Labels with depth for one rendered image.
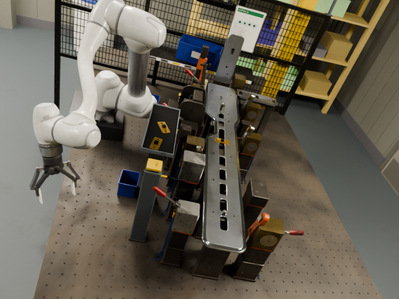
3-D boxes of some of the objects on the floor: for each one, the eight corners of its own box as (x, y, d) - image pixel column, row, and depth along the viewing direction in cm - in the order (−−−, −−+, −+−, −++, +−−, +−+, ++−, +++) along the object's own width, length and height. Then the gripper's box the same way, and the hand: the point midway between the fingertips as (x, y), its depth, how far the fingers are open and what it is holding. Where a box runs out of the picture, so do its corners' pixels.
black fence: (259, 179, 339) (337, 19, 246) (47, 133, 314) (46, -64, 222) (257, 169, 350) (332, 13, 257) (53, 124, 325) (54, -67, 233)
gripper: (79, 145, 155) (84, 187, 164) (16, 156, 142) (25, 202, 151) (85, 150, 149) (89, 194, 158) (19, 163, 137) (28, 210, 146)
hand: (57, 196), depth 154 cm, fingers open, 13 cm apart
